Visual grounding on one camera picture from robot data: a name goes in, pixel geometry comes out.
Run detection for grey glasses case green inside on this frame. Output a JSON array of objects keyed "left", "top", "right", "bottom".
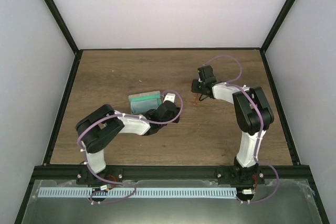
[{"left": 128, "top": 91, "right": 162, "bottom": 114}]

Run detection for pink transparent sunglasses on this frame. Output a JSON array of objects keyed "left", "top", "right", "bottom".
[{"left": 181, "top": 81, "right": 200, "bottom": 107}]

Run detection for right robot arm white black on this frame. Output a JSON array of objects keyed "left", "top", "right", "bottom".
[{"left": 192, "top": 65, "right": 274, "bottom": 184}]

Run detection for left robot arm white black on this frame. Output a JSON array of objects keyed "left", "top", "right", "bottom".
[{"left": 75, "top": 101, "right": 181, "bottom": 184}]

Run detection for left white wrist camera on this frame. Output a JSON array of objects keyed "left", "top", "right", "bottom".
[{"left": 163, "top": 92, "right": 176, "bottom": 103}]

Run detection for black aluminium frame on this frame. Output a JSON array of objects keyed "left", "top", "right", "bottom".
[{"left": 14, "top": 0, "right": 330, "bottom": 224}]

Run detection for light blue slotted cable duct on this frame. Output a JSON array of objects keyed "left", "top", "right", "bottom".
[{"left": 37, "top": 187, "right": 237, "bottom": 199}]

